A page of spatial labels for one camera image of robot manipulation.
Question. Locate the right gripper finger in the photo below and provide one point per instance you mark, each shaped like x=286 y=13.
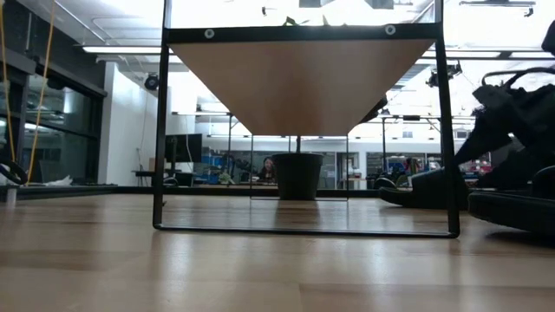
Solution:
x=511 y=169
x=483 y=143

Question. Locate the black-framed wooden shelf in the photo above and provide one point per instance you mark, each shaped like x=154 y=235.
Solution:
x=299 y=86

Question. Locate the black chair back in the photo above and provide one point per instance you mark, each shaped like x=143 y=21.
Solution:
x=386 y=180

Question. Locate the black plant pot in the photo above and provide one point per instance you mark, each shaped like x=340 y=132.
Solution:
x=298 y=177

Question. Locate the person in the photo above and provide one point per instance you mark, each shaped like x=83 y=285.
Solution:
x=268 y=168

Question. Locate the black computer monitor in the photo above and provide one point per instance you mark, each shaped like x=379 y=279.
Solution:
x=186 y=147

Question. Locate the black office desk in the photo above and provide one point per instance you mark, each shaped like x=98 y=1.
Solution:
x=182 y=178

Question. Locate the long fluorescent light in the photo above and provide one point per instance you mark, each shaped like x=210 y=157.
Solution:
x=117 y=50

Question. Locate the white crumpled cloth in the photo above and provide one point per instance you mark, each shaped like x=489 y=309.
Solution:
x=60 y=181

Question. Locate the black dome security camera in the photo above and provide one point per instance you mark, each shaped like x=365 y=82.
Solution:
x=152 y=82

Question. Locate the small white post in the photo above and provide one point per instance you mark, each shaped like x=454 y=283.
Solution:
x=11 y=196

